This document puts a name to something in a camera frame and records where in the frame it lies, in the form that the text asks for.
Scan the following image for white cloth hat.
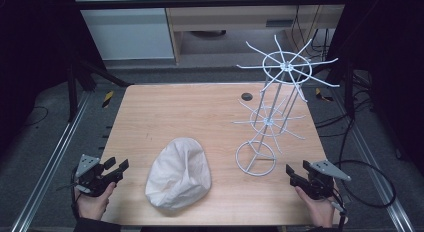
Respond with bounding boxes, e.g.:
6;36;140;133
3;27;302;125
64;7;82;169
144;137;213;212

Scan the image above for aluminium floor rail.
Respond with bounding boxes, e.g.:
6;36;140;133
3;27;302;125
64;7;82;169
332;87;417;232
9;91;93;232

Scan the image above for white wire rack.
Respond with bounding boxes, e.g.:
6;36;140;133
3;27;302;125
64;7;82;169
231;34;341;177

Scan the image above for yellow black striped tape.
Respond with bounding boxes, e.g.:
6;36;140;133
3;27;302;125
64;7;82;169
101;90;115;109
314;87;335;103

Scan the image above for hanging black cables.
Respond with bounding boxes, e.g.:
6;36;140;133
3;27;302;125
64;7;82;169
289;4;336;61

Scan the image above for grey cable plug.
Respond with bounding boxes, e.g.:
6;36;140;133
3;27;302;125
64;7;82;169
330;199;348;216

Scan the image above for black horizontal frame bar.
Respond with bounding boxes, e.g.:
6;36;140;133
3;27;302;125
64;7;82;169
73;0;350;11

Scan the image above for person's left hand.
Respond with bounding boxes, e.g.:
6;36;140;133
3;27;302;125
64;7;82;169
74;181;117;222

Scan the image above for light wooden desk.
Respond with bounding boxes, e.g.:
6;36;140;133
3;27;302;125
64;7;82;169
162;0;350;65

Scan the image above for black curtain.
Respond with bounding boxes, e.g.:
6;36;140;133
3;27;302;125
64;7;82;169
0;0;108;155
327;0;424;178

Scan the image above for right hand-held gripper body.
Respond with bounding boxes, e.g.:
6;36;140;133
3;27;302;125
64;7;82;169
301;159;352;200

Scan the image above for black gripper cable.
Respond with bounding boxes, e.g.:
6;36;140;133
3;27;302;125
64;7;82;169
331;159;397;232
56;167;82;220

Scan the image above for person's right hand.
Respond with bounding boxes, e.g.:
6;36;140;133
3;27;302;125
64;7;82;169
294;186;348;228

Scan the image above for black metal stand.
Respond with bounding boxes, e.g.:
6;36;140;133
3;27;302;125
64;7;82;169
65;59;135;124
343;62;356;120

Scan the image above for white cabinet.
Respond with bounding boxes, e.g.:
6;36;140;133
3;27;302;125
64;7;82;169
71;0;176;62

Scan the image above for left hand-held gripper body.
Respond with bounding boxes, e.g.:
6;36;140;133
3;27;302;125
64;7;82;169
73;154;116;197

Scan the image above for grey drawer handle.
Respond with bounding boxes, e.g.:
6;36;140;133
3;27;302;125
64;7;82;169
265;19;295;29

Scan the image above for black floor cable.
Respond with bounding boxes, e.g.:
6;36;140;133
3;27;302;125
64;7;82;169
314;91;376;140
21;105;50;129

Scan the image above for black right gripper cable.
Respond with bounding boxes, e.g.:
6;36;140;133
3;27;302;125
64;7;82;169
331;159;397;232

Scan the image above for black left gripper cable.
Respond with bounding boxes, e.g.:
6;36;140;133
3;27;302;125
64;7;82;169
56;167;82;220

